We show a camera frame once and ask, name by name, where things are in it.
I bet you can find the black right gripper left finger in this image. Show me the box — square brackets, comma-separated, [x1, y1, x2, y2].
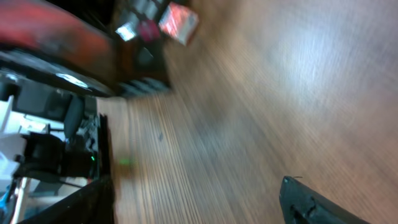
[21, 177, 114, 224]

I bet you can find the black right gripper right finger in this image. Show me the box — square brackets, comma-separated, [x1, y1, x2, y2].
[279, 176, 367, 224]

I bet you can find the black red snack packet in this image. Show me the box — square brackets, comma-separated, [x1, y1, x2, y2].
[1, 1, 172, 98]

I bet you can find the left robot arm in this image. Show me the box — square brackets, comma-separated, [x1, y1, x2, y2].
[1, 91, 100, 182]

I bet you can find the small red carton box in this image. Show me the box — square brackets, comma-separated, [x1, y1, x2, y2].
[159, 2, 199, 45]

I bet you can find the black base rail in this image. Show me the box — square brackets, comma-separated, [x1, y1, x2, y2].
[98, 114, 111, 176]

